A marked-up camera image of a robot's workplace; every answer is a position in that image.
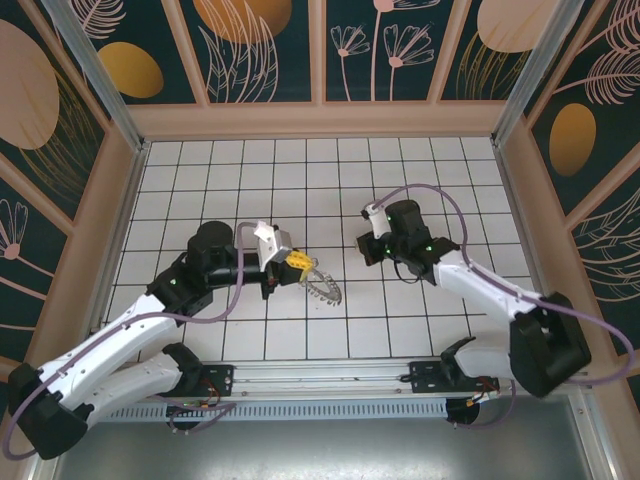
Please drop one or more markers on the aluminium table edge rail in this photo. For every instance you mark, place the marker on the aluminium table edge rail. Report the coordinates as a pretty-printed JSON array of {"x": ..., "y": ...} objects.
[
  {"x": 513, "y": 200},
  {"x": 131, "y": 190}
]

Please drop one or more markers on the grey metal base plate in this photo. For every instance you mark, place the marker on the grey metal base plate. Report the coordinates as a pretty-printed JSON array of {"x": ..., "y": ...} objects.
[{"x": 320, "y": 450}]

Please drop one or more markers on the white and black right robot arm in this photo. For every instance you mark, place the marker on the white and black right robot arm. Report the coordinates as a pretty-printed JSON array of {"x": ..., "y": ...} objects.
[{"x": 475, "y": 285}]

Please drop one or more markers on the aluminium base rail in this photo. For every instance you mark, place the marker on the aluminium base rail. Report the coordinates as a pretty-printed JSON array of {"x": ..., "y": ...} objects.
[{"x": 320, "y": 377}]

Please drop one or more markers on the aluminium corner post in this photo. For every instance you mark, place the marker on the aluminium corner post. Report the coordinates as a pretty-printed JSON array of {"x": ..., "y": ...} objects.
[
  {"x": 96, "y": 70},
  {"x": 532, "y": 70}
]

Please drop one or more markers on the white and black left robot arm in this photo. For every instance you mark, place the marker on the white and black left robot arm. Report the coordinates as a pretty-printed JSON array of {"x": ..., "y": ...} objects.
[{"x": 100, "y": 345}]

